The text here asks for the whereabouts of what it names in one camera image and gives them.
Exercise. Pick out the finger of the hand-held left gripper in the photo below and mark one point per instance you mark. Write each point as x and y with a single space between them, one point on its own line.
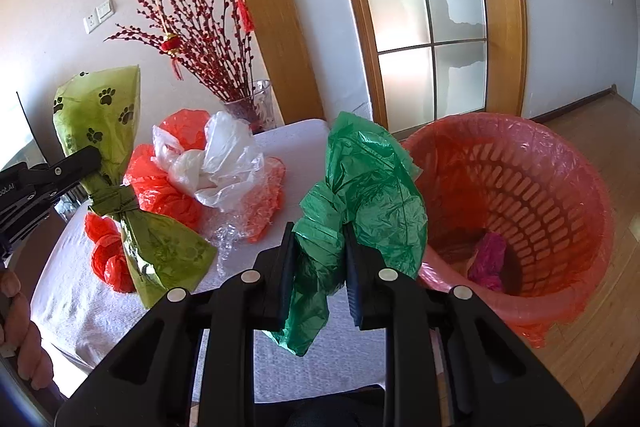
75 167

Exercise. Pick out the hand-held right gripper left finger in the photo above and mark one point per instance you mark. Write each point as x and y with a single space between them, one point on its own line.
287 267

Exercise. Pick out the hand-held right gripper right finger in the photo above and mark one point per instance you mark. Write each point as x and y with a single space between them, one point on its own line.
351 282

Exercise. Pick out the olive paw print plastic bag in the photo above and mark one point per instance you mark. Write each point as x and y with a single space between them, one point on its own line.
100 117

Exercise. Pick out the clear bubble wrap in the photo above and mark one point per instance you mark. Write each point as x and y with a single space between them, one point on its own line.
232 222

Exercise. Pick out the large red plastic bag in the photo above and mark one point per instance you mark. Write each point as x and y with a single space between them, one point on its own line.
160 187

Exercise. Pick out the small red plastic bag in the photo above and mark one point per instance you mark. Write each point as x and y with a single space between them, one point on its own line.
107 257

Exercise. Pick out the dark green plastic bag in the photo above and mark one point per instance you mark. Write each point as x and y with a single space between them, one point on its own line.
370 187

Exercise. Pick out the magenta plastic bag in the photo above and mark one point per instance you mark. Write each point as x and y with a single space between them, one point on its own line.
487 257

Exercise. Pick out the plain white plastic bag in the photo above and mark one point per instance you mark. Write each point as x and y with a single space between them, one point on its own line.
225 142

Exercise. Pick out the pink plastic basket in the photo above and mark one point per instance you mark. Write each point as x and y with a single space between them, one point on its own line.
525 187

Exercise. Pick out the red plastic basket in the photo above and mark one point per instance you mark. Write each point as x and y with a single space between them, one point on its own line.
595 227

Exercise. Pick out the person's left hand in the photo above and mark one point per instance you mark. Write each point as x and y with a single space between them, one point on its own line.
27 342

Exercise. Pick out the grey cushioned table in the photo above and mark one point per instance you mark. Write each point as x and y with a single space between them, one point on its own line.
75 317

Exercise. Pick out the small red lantern ornament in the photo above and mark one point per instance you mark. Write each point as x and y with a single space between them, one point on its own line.
170 44

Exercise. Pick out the clear glass vase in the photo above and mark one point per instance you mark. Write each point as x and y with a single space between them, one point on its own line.
260 107

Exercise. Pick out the red berry branches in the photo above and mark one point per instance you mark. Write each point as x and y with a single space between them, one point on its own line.
227 82

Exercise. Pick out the frosted glass wooden door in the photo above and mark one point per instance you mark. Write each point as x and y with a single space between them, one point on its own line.
450 7

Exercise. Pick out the white wall socket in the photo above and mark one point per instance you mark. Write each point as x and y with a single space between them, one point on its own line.
91 24

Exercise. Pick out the white wall switch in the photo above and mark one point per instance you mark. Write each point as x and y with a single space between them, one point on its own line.
105 9

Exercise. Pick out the wooden door frame post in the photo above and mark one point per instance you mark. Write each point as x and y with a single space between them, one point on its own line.
270 7

